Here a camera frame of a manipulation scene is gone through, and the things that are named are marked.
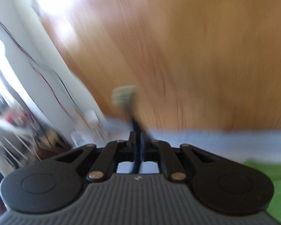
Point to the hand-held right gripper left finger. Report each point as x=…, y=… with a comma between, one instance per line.
x=132, y=143

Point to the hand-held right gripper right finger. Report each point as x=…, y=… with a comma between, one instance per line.
x=144, y=145

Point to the green knitted sweater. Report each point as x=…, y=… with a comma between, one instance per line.
x=278, y=173

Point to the blue striped bed sheet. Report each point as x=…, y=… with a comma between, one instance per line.
x=224, y=143

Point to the wood-pattern vinyl sheet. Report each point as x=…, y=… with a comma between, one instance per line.
x=189, y=51

